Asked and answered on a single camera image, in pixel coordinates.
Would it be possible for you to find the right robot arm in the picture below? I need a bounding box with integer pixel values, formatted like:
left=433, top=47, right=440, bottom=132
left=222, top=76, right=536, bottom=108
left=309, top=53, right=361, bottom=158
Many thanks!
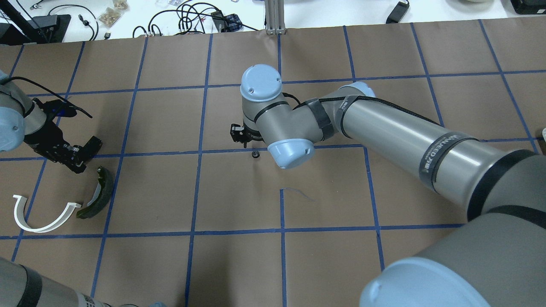
left=230, top=64, right=546, bottom=307

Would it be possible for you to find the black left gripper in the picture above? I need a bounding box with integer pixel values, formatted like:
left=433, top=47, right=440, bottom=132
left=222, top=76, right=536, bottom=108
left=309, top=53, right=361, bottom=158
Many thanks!
left=23, top=98, right=103, bottom=174

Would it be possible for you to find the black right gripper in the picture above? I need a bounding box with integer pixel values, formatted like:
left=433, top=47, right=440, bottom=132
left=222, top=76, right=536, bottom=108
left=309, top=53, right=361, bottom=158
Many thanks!
left=230, top=124, right=263, bottom=148

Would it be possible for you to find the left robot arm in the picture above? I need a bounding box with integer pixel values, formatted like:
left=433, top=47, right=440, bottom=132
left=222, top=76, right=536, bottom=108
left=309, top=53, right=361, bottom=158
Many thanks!
left=0, top=72, right=103, bottom=174

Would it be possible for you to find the aluminium frame post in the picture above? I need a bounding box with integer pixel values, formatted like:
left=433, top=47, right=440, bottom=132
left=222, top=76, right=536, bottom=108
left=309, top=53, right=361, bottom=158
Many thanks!
left=264, top=0, right=286, bottom=35

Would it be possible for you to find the white curved plastic bracket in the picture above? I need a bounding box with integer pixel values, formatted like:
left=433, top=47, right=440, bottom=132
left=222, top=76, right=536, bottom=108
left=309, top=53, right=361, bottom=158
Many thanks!
left=12, top=194, right=82, bottom=235

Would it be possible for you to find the green curved brake shoe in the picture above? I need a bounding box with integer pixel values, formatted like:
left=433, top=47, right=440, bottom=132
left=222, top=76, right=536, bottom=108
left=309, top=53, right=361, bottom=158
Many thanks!
left=76, top=166, right=114, bottom=220

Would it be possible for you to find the black power adapter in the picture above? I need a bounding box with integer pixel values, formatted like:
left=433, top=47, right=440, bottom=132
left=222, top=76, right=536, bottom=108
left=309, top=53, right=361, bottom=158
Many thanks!
left=385, top=0, right=410, bottom=24

